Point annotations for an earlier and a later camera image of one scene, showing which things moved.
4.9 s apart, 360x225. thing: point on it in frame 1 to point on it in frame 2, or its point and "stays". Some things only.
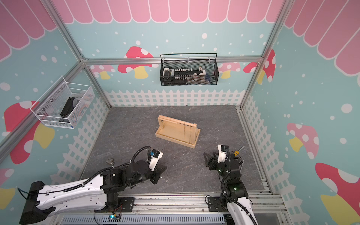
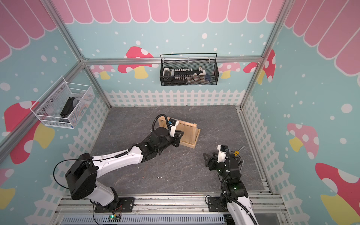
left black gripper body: (157, 171) to (173, 141)
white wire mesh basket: (62, 104) stays
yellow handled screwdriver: (236, 152) stays
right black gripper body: (215, 165) stays
